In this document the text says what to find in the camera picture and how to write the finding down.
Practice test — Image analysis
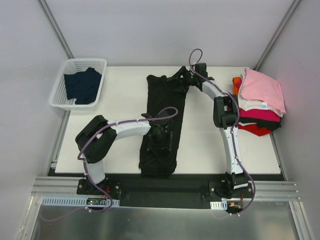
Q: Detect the pink t shirt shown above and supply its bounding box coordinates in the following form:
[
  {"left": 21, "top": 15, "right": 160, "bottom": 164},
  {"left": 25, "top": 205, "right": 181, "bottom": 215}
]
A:
[{"left": 239, "top": 68, "right": 286, "bottom": 115}]

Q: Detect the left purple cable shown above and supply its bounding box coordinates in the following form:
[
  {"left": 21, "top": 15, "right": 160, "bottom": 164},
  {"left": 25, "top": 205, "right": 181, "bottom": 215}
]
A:
[{"left": 39, "top": 106, "right": 179, "bottom": 222}]

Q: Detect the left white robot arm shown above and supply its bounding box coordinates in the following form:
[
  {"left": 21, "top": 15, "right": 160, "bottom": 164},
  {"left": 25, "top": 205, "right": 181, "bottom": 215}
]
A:
[{"left": 75, "top": 111, "right": 173, "bottom": 195}]

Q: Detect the right white cable duct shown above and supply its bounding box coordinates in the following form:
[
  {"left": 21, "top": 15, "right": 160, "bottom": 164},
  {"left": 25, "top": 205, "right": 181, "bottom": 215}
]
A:
[{"left": 210, "top": 200, "right": 228, "bottom": 211}]

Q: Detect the aluminium frame rail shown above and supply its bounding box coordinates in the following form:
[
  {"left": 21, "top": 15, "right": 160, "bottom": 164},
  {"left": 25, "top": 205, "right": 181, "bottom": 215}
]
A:
[{"left": 31, "top": 176, "right": 302, "bottom": 202}]

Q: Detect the left white cable duct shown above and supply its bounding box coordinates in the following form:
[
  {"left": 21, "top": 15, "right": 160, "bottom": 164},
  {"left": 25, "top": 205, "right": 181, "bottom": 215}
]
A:
[{"left": 41, "top": 196, "right": 111, "bottom": 207}]

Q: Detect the purple cable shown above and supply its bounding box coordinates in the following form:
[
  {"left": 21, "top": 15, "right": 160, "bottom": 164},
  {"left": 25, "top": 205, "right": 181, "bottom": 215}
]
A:
[
  {"left": 39, "top": 106, "right": 179, "bottom": 222},
  {"left": 188, "top": 48, "right": 256, "bottom": 218}
]

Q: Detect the red t shirt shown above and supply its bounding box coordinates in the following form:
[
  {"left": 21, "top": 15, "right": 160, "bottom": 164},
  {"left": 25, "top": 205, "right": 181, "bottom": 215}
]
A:
[{"left": 238, "top": 124, "right": 272, "bottom": 137}]

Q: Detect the white cable duct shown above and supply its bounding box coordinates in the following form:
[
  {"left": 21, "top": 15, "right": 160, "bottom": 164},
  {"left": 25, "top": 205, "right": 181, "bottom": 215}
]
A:
[
  {"left": 41, "top": 196, "right": 111, "bottom": 207},
  {"left": 210, "top": 200, "right": 228, "bottom": 211}
]

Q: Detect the white plastic laundry basket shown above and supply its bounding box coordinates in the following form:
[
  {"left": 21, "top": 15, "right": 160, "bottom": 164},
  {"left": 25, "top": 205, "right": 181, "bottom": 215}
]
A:
[{"left": 49, "top": 58, "right": 107, "bottom": 111}]

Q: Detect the magenta t shirt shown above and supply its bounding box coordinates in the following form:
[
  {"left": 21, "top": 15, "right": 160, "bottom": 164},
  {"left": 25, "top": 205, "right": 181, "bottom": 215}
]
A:
[{"left": 239, "top": 108, "right": 281, "bottom": 123}]

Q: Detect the navy blue t shirt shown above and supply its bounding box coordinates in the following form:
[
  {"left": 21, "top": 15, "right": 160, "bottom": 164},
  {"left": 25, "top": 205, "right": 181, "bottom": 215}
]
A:
[{"left": 64, "top": 67, "right": 102, "bottom": 105}]

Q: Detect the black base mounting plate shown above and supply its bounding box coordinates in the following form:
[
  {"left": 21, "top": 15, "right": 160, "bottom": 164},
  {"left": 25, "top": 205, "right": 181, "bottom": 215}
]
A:
[{"left": 76, "top": 173, "right": 255, "bottom": 208}]

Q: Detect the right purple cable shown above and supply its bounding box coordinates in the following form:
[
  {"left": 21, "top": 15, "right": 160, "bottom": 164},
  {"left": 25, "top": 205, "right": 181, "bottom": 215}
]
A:
[{"left": 188, "top": 48, "right": 256, "bottom": 218}]

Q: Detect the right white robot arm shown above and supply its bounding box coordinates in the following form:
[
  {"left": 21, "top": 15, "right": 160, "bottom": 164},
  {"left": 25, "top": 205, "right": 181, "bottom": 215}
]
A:
[{"left": 168, "top": 63, "right": 250, "bottom": 199}]

